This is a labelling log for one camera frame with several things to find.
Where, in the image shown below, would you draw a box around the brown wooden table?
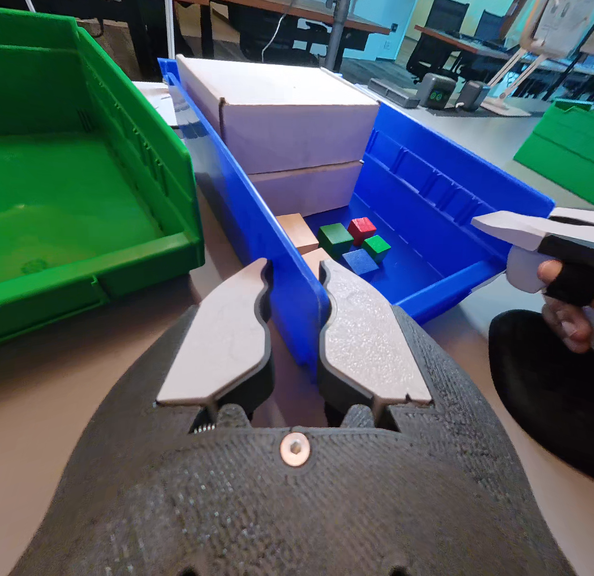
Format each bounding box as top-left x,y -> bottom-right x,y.
79,0 -> 391,71
414,25 -> 525,61

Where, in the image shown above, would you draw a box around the red wooden cube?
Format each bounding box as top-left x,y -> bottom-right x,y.
348,217 -> 377,246

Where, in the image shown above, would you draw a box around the black office chair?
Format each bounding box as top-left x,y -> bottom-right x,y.
473,10 -> 507,43
407,0 -> 470,82

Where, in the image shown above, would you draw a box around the dented white cardboard box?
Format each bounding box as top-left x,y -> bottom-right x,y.
175,54 -> 381,175

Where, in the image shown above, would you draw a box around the white cable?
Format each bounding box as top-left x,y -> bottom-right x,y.
260,0 -> 307,65

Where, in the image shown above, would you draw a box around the wooden easel with whiteboard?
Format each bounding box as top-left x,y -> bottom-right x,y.
480,0 -> 594,117

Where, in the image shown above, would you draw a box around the grey metal pole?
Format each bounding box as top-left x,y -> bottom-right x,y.
325,0 -> 368,71

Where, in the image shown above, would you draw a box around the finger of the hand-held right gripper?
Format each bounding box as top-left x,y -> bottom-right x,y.
548,208 -> 594,226
470,210 -> 554,253

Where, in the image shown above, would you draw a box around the grey speaker with green lights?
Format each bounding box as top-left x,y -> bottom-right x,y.
420,72 -> 458,109

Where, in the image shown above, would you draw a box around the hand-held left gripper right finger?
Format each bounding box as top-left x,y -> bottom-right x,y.
318,259 -> 434,423

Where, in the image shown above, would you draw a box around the blue wooden cube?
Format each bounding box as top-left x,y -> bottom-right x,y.
342,249 -> 381,276

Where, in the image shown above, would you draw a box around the natural wooden block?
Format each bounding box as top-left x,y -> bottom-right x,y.
276,213 -> 321,256
301,247 -> 335,282

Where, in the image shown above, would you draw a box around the black flat device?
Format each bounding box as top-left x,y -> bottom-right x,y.
368,78 -> 421,109

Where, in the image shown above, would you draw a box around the person's right hand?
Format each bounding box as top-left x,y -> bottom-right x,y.
537,259 -> 594,355

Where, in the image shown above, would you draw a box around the dark green wooden cube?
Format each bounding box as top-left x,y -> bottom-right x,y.
318,223 -> 355,260

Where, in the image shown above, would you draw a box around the bright green wooden cube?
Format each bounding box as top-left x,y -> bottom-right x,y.
362,235 -> 392,264

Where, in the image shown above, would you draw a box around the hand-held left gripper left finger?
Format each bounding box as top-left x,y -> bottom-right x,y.
155,258 -> 274,421

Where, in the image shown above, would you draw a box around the green plastic bin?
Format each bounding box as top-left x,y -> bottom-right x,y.
0,7 -> 206,344
513,99 -> 594,200

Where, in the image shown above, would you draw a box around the dark cloth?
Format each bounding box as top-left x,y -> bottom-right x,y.
489,309 -> 594,477

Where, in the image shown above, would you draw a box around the blue plastic bin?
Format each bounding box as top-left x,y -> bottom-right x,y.
158,56 -> 556,383

